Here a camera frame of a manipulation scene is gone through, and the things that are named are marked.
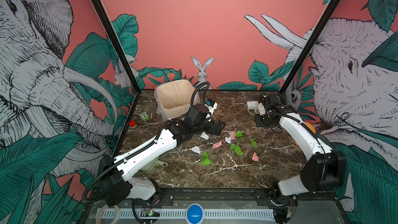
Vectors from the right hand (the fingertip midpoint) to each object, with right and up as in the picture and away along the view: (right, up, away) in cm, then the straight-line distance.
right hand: (257, 119), depth 85 cm
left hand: (-23, +1, -13) cm, 26 cm away
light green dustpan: (-59, -25, -2) cm, 64 cm away
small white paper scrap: (-15, -14, +9) cm, 22 cm away
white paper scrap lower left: (-35, -18, +6) cm, 40 cm away
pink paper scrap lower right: (-1, -22, +2) cm, 22 cm away
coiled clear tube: (-77, -42, -16) cm, 90 cm away
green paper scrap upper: (-7, -11, +12) cm, 17 cm away
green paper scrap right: (0, -16, +8) cm, 18 cm away
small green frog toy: (-71, 0, +19) cm, 73 cm away
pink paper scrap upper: (-12, -11, +11) cm, 19 cm away
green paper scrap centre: (-10, -18, +6) cm, 22 cm away
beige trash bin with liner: (-50, +12, +13) cm, 53 cm away
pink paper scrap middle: (-22, -16, +6) cm, 28 cm away
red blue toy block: (-74, -5, +10) cm, 75 cm away
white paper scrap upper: (-29, -11, +11) cm, 33 cm away
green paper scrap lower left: (-29, -24, +1) cm, 37 cm away
